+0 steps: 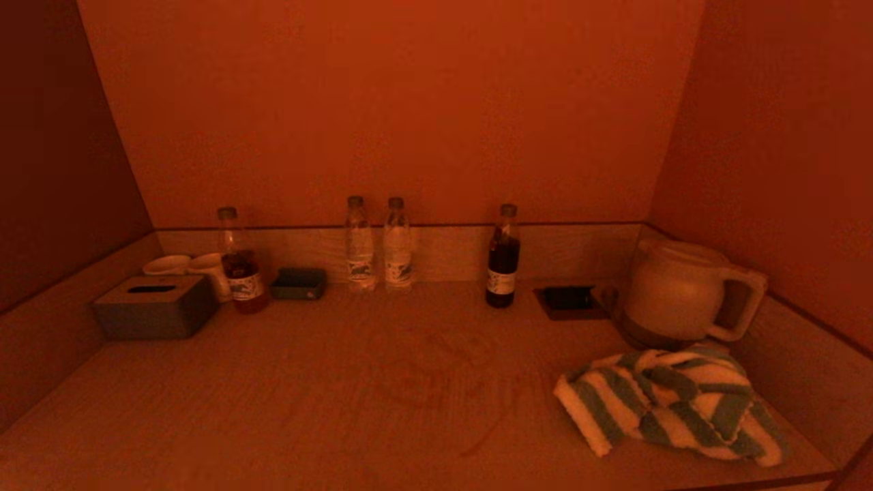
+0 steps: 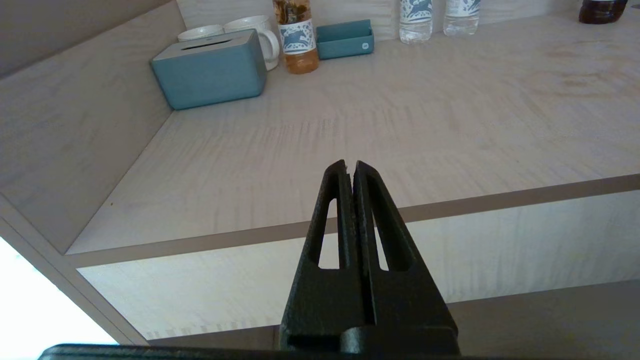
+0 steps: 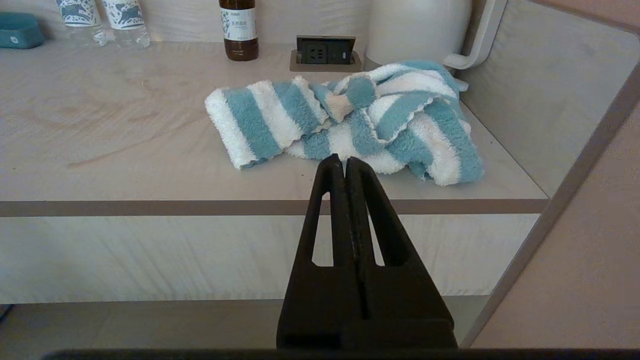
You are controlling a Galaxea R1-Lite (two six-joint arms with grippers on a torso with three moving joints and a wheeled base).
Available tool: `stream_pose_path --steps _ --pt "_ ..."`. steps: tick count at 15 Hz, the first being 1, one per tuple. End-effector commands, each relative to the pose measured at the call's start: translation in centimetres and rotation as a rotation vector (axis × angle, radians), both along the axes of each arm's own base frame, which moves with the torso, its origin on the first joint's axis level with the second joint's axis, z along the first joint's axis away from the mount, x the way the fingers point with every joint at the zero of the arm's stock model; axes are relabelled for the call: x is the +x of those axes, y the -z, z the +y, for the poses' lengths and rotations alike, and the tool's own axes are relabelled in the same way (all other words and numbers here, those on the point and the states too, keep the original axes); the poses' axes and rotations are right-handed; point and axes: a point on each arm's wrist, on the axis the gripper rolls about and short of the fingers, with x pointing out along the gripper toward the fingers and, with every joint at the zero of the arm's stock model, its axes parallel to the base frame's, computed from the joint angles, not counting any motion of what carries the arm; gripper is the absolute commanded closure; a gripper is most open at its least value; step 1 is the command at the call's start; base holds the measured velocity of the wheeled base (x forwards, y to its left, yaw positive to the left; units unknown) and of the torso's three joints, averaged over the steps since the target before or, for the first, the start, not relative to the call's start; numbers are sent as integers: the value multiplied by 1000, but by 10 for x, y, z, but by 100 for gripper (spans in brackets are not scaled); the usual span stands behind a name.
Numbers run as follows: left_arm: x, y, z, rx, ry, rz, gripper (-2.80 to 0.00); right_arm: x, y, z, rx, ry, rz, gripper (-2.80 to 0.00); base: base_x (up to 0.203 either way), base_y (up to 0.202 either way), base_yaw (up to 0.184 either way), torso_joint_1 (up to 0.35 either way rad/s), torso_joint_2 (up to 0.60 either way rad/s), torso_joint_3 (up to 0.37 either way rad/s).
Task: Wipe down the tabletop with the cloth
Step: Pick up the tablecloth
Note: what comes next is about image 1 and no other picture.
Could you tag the striped green white towel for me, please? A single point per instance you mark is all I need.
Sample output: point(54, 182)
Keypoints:
point(682, 402)

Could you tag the black socket panel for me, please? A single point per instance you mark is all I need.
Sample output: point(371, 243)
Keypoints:
point(569, 300)

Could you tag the clear water bottle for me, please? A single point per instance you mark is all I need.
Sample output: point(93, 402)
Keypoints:
point(397, 252)
point(359, 252)

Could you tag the dark drink bottle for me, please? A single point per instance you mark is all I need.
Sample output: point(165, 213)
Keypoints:
point(503, 266)

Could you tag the small teal tray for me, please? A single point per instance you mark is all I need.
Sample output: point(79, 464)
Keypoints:
point(299, 285)

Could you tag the amber tea bottle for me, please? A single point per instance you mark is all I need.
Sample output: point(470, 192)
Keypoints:
point(244, 283)

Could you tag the white ceramic mug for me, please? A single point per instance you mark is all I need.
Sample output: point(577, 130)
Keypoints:
point(213, 269)
point(167, 266)

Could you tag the white electric kettle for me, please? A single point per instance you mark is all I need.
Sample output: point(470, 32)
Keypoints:
point(672, 293)

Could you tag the blue-grey tissue box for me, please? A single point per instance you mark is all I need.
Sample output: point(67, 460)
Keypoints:
point(153, 310)

